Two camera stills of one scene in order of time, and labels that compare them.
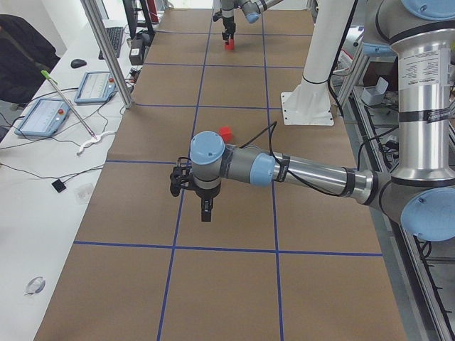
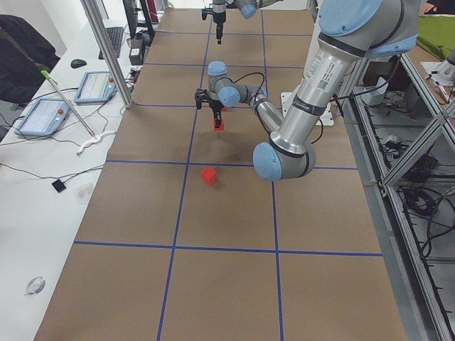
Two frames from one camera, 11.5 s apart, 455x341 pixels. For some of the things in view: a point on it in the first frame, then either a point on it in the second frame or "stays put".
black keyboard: [114, 35] stays put
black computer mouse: [77, 62] stays put
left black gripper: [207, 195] → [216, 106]
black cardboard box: [136, 52] stays put
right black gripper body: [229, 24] → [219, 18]
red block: [226, 132] → [220, 128]
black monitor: [131, 15] stays put
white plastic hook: [95, 139] stays put
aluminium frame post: [119, 78] stays put
